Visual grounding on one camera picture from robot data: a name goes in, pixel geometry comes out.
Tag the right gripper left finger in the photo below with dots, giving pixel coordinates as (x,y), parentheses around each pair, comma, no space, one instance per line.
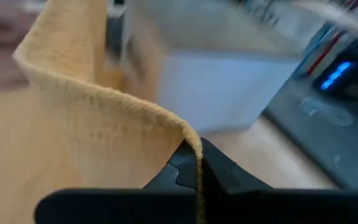
(154,205)

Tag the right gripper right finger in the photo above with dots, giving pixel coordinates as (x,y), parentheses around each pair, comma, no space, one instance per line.
(244,205)

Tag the yellow terry towel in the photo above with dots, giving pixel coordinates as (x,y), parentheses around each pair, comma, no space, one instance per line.
(89,124)

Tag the beige fabric storage box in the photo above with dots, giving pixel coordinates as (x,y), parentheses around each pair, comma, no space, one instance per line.
(213,87)

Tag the black device blue lights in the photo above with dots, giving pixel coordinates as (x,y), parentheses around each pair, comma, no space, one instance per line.
(337,74)

